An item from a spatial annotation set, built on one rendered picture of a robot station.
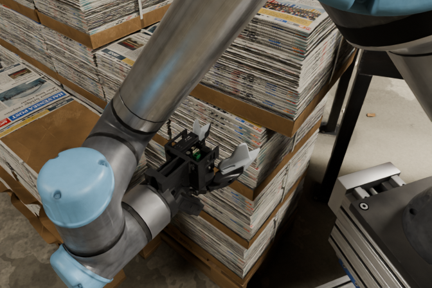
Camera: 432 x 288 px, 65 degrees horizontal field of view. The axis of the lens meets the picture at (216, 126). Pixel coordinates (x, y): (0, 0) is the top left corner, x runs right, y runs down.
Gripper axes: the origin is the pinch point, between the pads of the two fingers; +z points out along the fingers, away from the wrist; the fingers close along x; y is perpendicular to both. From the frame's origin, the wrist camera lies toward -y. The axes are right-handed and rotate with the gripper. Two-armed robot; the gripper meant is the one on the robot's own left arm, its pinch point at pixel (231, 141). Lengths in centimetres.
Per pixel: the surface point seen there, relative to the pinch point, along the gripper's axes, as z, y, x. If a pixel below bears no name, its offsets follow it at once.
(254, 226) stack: 9.2, -37.4, -2.7
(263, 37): 9.8, 17.3, 0.7
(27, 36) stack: 9, -10, 97
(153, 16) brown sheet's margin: 32, 0, 54
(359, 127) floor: 132, -85, -1
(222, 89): 9.3, 3.0, 9.1
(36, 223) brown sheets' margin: -22, -69, 74
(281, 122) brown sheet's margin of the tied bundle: 9.3, 1.2, -5.5
